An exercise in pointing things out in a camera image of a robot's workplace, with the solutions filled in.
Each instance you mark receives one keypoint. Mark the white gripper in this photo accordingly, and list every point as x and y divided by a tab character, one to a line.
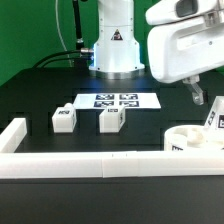
186	39

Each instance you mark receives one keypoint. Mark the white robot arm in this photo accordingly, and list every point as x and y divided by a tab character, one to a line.
116	53

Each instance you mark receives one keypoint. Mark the white round stool seat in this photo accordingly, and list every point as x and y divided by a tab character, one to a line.
192	138

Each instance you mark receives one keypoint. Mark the white fiducial marker sheet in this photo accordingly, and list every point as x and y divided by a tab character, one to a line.
129	100

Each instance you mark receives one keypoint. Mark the white U-shaped obstacle fence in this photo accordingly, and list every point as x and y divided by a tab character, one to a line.
14	165

